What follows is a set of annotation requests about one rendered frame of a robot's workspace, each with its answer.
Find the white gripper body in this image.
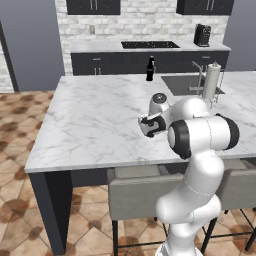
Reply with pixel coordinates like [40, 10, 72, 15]
[137, 113, 158, 139]

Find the dark cola bottle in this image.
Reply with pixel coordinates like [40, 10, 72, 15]
[145, 55, 156, 82]

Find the dark grey sink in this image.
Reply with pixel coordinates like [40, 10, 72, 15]
[160, 74, 226, 97]

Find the grey metal tap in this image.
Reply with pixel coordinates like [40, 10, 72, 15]
[188, 60, 206, 95]

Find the dark base cupboard run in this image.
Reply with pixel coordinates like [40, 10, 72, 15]
[69, 39, 232, 77]

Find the black hob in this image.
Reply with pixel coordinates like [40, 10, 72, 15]
[120, 40, 181, 50]

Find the grey stool with black legs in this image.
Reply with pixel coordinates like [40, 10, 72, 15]
[106, 164, 188, 256]
[199, 158, 256, 255]

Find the black coffee machine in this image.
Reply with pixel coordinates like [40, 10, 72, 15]
[193, 23, 212, 48]

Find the dark kitchen island base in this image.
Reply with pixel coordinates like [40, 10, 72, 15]
[28, 162, 256, 256]

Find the white roll on wire stand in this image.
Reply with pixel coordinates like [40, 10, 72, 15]
[201, 61, 225, 105]

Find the dark wall cupboard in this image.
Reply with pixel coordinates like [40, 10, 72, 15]
[175, 0, 236, 17]
[65, 0, 122, 16]

